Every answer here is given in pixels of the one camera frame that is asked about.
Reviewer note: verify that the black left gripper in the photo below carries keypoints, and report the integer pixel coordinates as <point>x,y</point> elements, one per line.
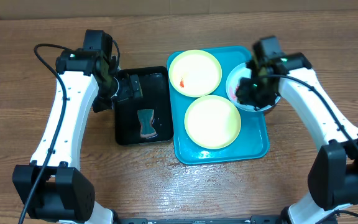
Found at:
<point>128,81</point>

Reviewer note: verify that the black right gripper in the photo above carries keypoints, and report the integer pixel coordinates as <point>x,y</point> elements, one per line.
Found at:
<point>245,98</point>

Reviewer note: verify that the light blue plate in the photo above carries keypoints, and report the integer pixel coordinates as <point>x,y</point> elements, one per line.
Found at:
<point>231,84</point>

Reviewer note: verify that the green orange sponge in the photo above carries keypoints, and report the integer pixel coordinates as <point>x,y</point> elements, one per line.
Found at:
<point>146,117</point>

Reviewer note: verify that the yellow plate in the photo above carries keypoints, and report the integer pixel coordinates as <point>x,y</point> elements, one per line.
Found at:
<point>212,122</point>
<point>195,73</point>

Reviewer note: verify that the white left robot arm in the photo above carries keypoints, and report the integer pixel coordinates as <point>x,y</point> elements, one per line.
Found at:
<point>52,187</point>

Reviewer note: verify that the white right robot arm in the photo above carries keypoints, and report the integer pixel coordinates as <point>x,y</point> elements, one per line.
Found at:
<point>333,178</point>

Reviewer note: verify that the black plastic tray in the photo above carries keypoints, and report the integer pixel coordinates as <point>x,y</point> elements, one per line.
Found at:
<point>156,95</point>

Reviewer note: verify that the teal plastic tray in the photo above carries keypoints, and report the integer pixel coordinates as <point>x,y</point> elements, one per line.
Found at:
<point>252,141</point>

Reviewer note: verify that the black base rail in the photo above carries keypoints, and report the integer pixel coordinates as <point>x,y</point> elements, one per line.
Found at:
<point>256,219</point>

